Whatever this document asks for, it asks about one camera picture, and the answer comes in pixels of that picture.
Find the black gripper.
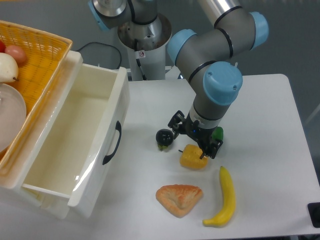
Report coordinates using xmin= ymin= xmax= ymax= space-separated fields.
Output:
xmin=168 ymin=110 xmax=224 ymax=159

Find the yellow toy pepper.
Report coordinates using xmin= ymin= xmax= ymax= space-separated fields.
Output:
xmin=178 ymin=144 xmax=209 ymax=170

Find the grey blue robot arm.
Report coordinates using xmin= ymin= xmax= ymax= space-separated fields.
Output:
xmin=88 ymin=0 xmax=269 ymax=158

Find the green toy pepper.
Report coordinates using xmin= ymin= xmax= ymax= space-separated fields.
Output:
xmin=211 ymin=126 xmax=224 ymax=141

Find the dark purple toy mangosteen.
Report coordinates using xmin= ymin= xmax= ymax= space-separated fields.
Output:
xmin=155 ymin=128 xmax=174 ymax=151

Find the orange toy pastry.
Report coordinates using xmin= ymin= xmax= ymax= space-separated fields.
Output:
xmin=155 ymin=184 xmax=203 ymax=218

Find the yellow toy banana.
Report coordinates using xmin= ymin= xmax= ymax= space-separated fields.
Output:
xmin=202 ymin=166 xmax=237 ymax=227

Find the white plastic drawer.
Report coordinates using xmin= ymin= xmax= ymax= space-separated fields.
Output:
xmin=23 ymin=64 xmax=130 ymax=218

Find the black device at edge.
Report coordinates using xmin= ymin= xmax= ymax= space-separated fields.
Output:
xmin=307 ymin=202 xmax=320 ymax=228

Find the yellow woven basket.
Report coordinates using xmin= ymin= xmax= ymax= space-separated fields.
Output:
xmin=0 ymin=20 xmax=73 ymax=174

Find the white round plate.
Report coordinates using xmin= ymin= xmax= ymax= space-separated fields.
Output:
xmin=0 ymin=83 xmax=27 ymax=152

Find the white drawer cabinet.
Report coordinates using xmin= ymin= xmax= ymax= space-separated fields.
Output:
xmin=0 ymin=51 xmax=83 ymax=219

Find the pink toy fruit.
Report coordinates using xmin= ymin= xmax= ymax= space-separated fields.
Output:
xmin=4 ymin=45 xmax=27 ymax=65

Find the white toy pear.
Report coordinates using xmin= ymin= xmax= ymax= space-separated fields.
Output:
xmin=0 ymin=52 xmax=19 ymax=83

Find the red toy fruit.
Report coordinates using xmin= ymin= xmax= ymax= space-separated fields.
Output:
xmin=0 ymin=40 xmax=6 ymax=53

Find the black drawer handle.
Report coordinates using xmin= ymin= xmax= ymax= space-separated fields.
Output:
xmin=102 ymin=120 xmax=122 ymax=166

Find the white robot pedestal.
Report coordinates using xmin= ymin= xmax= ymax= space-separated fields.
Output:
xmin=117 ymin=13 xmax=172 ymax=81

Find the black cable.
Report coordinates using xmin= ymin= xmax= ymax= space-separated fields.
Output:
xmin=75 ymin=41 xmax=122 ymax=70

